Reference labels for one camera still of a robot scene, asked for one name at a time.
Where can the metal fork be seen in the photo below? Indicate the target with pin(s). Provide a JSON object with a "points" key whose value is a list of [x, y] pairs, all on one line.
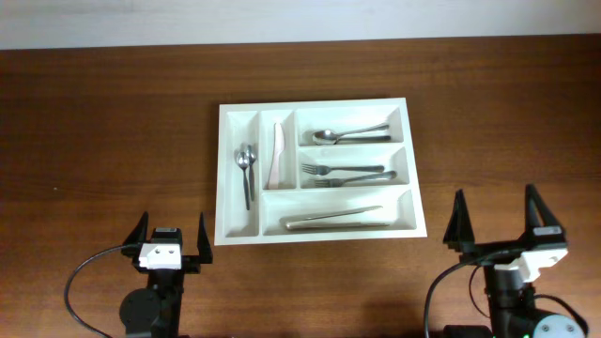
{"points": [[323, 170], [340, 182]]}

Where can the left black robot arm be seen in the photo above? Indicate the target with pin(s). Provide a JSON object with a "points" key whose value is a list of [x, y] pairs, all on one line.
{"points": [[154, 310]]}

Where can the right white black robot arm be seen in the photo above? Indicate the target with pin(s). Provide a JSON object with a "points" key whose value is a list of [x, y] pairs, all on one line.
{"points": [[517, 310]]}

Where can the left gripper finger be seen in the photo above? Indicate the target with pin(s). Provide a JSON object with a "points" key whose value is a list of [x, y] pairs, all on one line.
{"points": [[138, 233], [205, 254]]}

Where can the white plastic cutlery tray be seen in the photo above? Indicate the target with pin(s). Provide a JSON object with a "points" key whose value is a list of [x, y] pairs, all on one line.
{"points": [[253, 123]]}

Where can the pink plastic knife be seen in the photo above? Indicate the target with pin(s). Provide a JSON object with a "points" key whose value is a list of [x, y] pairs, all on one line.
{"points": [[278, 149]]}

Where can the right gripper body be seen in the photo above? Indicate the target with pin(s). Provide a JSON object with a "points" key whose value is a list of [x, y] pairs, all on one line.
{"points": [[481, 249]]}

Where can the small metal teaspoon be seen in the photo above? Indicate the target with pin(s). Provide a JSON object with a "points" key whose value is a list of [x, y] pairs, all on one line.
{"points": [[243, 162], [249, 151]]}

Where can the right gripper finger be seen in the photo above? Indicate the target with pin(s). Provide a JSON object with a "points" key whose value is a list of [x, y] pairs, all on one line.
{"points": [[459, 233], [541, 225]]}

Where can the metal tablespoon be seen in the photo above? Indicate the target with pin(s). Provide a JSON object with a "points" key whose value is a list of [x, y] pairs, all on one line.
{"points": [[373, 139], [328, 137]]}

